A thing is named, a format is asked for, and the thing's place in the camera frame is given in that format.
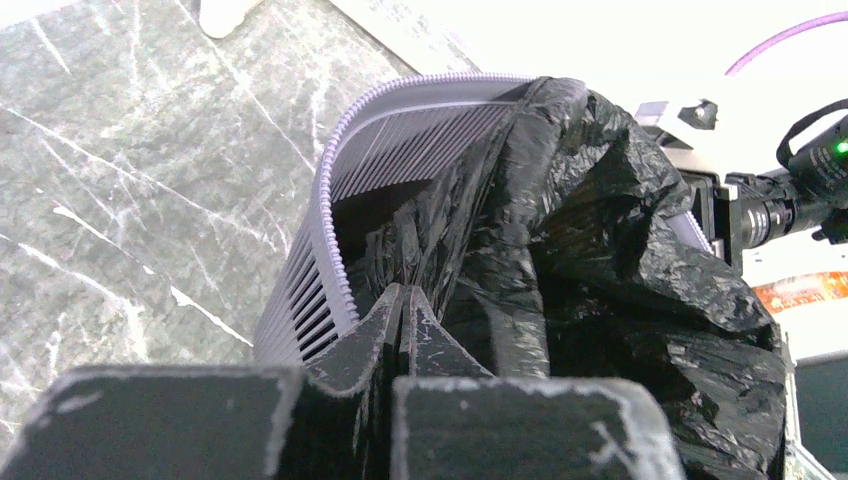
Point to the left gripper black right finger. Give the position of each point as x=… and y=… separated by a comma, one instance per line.
x=453, y=419

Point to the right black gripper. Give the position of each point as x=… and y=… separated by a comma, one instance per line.
x=742, y=211

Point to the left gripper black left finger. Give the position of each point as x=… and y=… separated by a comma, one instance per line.
x=326, y=419

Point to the black trash bag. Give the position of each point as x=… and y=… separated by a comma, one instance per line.
x=550, y=238

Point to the grey mesh trash bin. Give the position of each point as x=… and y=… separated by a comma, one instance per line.
x=387, y=148

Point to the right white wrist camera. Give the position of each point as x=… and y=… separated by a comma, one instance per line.
x=682, y=132

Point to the white PVC pipe frame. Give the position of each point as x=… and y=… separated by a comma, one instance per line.
x=219, y=18

